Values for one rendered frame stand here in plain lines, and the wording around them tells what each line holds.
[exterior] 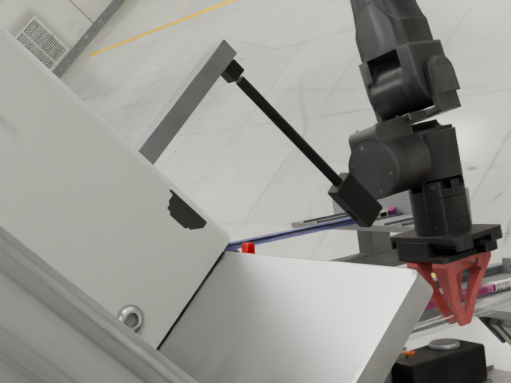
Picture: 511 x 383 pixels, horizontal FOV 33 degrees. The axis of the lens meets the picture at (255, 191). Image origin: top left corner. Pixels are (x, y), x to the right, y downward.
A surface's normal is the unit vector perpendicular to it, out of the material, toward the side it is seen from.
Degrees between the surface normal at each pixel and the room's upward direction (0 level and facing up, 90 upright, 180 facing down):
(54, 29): 90
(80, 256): 90
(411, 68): 51
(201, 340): 0
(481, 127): 0
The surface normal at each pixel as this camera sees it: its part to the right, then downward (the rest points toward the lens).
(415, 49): 0.64, -0.22
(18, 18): 0.54, -0.01
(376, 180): -0.71, 0.19
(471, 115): -0.66, -0.63
